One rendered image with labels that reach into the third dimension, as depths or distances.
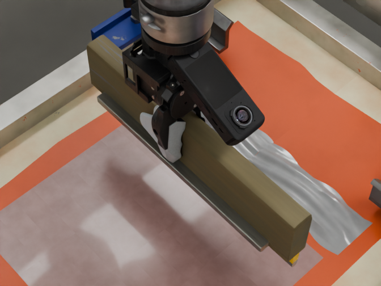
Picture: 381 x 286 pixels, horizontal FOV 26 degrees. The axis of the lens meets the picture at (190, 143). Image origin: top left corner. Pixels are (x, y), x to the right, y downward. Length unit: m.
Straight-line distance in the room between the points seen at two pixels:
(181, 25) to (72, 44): 1.83
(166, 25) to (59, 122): 0.43
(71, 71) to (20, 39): 1.45
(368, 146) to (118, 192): 0.36
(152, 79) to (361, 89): 0.45
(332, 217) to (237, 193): 0.21
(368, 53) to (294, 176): 0.23
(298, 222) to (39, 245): 0.37
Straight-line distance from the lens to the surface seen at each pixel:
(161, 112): 0.89
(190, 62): 0.85
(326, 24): 1.28
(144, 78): 0.89
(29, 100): 1.19
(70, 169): 1.15
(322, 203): 1.12
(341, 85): 1.25
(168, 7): 0.78
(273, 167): 1.14
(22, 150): 1.18
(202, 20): 0.81
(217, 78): 0.85
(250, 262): 1.07
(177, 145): 0.95
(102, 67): 1.03
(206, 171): 0.96
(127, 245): 1.08
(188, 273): 1.06
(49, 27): 2.68
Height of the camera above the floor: 1.89
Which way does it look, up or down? 54 degrees down
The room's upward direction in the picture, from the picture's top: straight up
